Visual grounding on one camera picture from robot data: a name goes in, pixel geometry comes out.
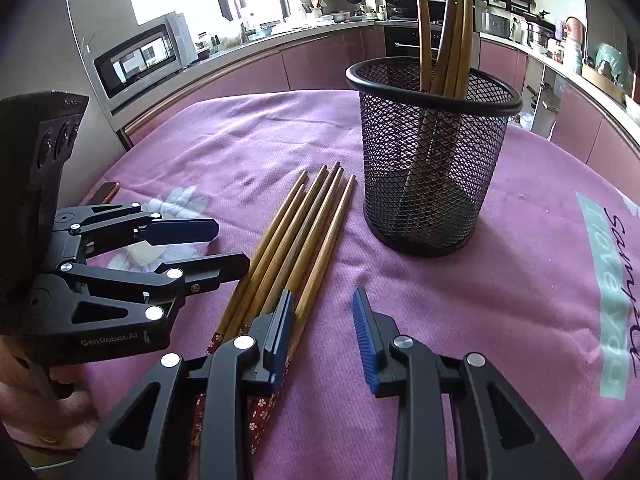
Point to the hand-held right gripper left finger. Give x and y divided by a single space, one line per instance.
280 340

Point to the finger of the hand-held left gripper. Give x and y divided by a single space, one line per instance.
182 230
215 270

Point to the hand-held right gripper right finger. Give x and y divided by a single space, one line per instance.
365 340

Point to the bundle of wooden chopsticks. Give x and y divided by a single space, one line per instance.
320 230

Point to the black mesh pen holder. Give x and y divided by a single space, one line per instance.
400 150

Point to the red-patterned wooden chopstick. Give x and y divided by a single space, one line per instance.
467 50
459 35
422 35

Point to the brown smartphone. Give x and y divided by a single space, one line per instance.
106 191

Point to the pink printed tablecloth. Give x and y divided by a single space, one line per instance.
500 310

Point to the white microwave oven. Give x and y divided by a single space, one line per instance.
135 60

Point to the pink kitchen base cabinets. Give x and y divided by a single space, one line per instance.
310 65

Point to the black built-in oven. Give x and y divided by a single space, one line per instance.
400 40

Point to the round bamboo steamer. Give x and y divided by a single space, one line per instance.
600 80

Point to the steel steamer pot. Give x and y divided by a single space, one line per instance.
539 35

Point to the pink thermos jug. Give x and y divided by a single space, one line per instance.
575 30

